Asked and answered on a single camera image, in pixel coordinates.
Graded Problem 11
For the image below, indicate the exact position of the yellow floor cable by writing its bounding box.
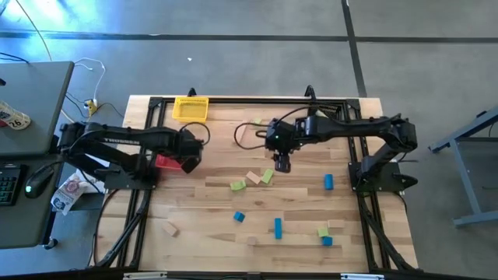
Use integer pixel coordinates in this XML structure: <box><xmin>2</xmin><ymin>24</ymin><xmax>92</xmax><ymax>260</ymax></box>
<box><xmin>15</xmin><ymin>0</ymin><xmax>54</xmax><ymax>62</ymax></box>

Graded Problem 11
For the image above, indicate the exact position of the white labelled container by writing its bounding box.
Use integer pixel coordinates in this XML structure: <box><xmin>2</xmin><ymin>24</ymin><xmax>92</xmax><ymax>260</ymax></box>
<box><xmin>0</xmin><ymin>100</ymin><xmax>31</xmax><ymax>131</ymax></box>

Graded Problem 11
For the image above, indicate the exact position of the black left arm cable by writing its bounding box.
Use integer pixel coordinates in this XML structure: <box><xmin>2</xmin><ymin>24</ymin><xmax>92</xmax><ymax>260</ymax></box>
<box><xmin>178</xmin><ymin>121</ymin><xmax>212</xmax><ymax>147</ymax></box>

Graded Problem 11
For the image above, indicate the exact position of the white cable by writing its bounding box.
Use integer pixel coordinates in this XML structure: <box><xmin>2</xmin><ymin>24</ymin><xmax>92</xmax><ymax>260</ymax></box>
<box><xmin>73</xmin><ymin>57</ymin><xmax>107</xmax><ymax>103</ymax></box>

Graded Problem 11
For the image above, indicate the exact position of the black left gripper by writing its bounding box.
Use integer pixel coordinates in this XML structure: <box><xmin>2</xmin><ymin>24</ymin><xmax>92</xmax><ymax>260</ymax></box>
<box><xmin>177</xmin><ymin>130</ymin><xmax>204</xmax><ymax>175</ymax></box>

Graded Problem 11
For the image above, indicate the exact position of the grey metal stand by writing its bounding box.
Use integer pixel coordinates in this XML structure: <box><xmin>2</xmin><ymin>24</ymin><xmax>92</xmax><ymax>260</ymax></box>
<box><xmin>428</xmin><ymin>107</ymin><xmax>498</xmax><ymax>229</ymax></box>

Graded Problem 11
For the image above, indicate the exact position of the silver frame bracket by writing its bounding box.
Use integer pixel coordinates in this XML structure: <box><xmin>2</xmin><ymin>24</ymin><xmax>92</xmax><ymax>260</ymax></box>
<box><xmin>340</xmin><ymin>273</ymin><xmax>385</xmax><ymax>280</ymax></box>
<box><xmin>123</xmin><ymin>271</ymin><xmax>168</xmax><ymax>280</ymax></box>

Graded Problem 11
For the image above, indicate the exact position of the black plastic basket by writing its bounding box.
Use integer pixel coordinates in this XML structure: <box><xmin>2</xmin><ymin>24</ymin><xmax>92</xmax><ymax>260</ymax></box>
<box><xmin>317</xmin><ymin>101</ymin><xmax>347</xmax><ymax>117</ymax></box>

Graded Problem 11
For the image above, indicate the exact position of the yellow plastic basket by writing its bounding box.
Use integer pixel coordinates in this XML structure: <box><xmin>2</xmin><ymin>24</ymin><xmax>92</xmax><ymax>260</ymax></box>
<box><xmin>172</xmin><ymin>96</ymin><xmax>210</xmax><ymax>124</ymax></box>

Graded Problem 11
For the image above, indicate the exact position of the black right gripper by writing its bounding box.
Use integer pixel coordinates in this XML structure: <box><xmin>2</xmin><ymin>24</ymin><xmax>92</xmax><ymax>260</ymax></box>
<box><xmin>265</xmin><ymin>119</ymin><xmax>303</xmax><ymax>174</ymax></box>

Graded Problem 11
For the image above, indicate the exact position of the black keyboard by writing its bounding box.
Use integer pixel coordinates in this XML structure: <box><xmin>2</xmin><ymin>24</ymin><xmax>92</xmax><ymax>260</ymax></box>
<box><xmin>0</xmin><ymin>165</ymin><xmax>21</xmax><ymax>206</ymax></box>

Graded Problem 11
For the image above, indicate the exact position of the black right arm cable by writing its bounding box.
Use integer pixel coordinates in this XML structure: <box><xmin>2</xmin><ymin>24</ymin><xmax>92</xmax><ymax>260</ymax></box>
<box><xmin>233</xmin><ymin>104</ymin><xmax>324</xmax><ymax>151</ymax></box>

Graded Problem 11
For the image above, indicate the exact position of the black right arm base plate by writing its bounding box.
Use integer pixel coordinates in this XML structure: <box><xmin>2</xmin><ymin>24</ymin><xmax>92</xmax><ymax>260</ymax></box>
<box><xmin>348</xmin><ymin>161</ymin><xmax>402</xmax><ymax>192</ymax></box>

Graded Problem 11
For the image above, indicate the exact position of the grey desk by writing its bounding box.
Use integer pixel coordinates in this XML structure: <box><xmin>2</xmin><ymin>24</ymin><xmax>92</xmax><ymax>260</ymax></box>
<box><xmin>0</xmin><ymin>61</ymin><xmax>75</xmax><ymax>250</ymax></box>

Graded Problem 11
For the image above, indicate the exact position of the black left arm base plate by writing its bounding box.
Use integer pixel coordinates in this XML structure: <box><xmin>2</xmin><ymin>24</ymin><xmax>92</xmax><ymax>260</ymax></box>
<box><xmin>103</xmin><ymin>167</ymin><xmax>157</xmax><ymax>191</ymax></box>

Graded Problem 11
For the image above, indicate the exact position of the black computer mouse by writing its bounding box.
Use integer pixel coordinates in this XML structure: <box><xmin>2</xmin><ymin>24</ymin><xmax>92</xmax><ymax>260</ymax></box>
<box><xmin>23</xmin><ymin>165</ymin><xmax>55</xmax><ymax>199</ymax></box>

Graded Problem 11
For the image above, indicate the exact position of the printed snack bag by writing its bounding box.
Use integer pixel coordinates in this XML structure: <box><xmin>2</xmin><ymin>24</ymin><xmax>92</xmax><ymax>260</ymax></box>
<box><xmin>50</xmin><ymin>173</ymin><xmax>89</xmax><ymax>216</ymax></box>

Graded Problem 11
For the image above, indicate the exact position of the red plastic basket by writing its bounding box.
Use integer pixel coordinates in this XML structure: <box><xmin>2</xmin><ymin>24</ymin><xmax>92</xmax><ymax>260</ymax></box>
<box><xmin>154</xmin><ymin>153</ymin><xmax>184</xmax><ymax>171</ymax></box>

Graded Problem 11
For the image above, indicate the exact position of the black aluminium table frame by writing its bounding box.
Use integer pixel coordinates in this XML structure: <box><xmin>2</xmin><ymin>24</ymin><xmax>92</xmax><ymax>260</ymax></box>
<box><xmin>93</xmin><ymin>95</ymin><xmax>419</xmax><ymax>273</ymax></box>

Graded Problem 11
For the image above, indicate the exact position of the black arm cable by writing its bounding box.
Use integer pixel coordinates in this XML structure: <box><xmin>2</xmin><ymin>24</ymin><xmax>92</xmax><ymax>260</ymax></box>
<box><xmin>233</xmin><ymin>104</ymin><xmax>324</xmax><ymax>151</ymax></box>
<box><xmin>178</xmin><ymin>121</ymin><xmax>212</xmax><ymax>147</ymax></box>

